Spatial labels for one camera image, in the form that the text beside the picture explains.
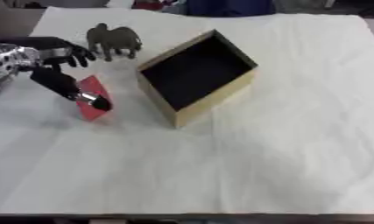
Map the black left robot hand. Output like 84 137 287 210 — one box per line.
0 36 115 112

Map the tan cardboard box black inside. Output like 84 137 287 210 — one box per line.
136 29 260 130

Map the red flat block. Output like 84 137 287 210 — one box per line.
73 74 115 123

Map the grey toy elephant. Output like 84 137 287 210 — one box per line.
85 22 144 62

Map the person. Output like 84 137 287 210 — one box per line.
131 0 279 18

